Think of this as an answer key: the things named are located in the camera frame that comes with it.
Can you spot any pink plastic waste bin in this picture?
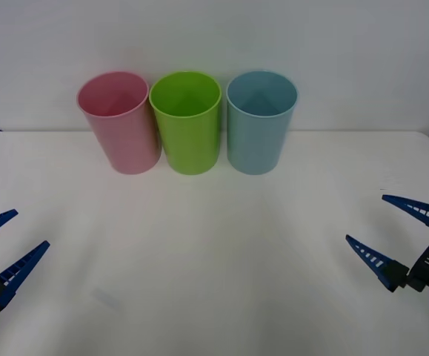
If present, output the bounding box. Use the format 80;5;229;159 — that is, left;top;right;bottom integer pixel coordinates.
76;70;162;176

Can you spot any pale blue plastic waste bin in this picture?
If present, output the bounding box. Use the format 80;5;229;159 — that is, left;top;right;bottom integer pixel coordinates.
225;70;299;176

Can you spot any green plastic waste bin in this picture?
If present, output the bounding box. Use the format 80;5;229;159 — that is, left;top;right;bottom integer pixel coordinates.
148;70;223;176

